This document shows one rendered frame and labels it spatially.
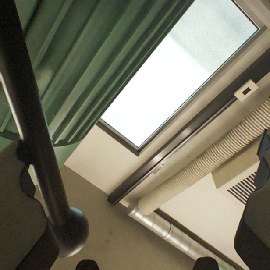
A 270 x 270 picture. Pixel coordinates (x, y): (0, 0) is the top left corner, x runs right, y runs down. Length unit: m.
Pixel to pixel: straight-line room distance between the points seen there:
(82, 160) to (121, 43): 1.83
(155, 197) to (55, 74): 1.74
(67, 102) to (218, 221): 2.23
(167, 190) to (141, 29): 1.67
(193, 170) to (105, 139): 0.76
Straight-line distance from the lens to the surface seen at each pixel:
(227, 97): 1.54
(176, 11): 0.19
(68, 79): 0.17
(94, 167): 1.97
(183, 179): 1.71
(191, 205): 2.16
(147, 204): 1.92
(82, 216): 0.17
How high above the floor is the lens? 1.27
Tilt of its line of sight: 25 degrees up
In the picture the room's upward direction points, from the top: 136 degrees counter-clockwise
